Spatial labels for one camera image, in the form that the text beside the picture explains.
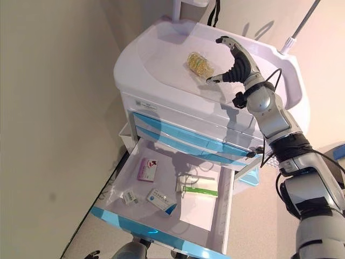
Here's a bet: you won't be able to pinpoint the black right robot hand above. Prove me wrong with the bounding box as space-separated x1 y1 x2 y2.
206 36 264 88

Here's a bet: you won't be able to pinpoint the clear packet with green strip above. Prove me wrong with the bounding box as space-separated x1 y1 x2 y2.
176 174 218 196

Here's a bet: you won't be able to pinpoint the blue white medicine box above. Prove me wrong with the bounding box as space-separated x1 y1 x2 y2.
146 188 177 217

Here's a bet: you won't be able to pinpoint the pink white medicine box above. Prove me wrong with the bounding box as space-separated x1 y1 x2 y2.
136 158 159 182

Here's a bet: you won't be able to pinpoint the tall blue white cart drawer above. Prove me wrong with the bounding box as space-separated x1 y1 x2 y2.
130 112 259 156

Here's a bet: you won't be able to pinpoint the silver left robot leg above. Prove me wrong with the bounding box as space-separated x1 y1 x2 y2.
114 240 151 259

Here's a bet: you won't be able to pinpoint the white IV pole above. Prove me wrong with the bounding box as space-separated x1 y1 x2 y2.
280 0 321 54

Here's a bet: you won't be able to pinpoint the crumpled clear plastic wrap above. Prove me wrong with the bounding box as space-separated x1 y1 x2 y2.
103 182 127 205

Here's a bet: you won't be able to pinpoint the small white barcode box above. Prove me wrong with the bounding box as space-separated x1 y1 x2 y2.
123 190 140 204

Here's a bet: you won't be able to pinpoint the white medical cart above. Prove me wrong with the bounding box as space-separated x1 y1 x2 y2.
113 21 311 195

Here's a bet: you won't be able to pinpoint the black cart keys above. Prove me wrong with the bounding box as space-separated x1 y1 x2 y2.
247 146 264 159

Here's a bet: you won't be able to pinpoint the white perforated side basket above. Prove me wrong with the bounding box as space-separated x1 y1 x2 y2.
265 155 279 168

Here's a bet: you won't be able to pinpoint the cart label sticker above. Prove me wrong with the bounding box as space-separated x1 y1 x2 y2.
134 99 157 110

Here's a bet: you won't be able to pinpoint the white bin with blue lid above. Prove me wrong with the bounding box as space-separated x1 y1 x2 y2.
238 166 261 187

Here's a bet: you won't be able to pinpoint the blue corner bumper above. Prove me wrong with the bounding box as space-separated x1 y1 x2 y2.
333 141 345 160

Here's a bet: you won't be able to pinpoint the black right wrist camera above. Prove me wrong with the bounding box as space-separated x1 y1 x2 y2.
232 91 248 109

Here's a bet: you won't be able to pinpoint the black hanging cables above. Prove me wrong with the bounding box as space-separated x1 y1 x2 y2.
206 0 221 28

